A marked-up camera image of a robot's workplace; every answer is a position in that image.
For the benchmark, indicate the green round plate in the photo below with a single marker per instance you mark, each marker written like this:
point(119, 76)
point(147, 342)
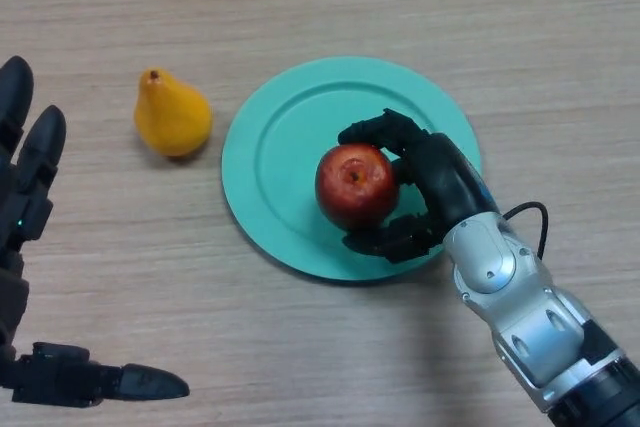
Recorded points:
point(280, 172)

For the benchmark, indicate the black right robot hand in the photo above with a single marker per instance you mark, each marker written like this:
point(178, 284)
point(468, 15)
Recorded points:
point(440, 172)

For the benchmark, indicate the red apple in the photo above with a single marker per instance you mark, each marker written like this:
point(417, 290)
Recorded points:
point(356, 186)

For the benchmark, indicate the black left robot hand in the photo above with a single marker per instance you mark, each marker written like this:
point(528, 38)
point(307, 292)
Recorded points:
point(22, 187)

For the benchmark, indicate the yellow pear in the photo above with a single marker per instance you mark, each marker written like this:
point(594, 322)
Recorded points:
point(172, 114)

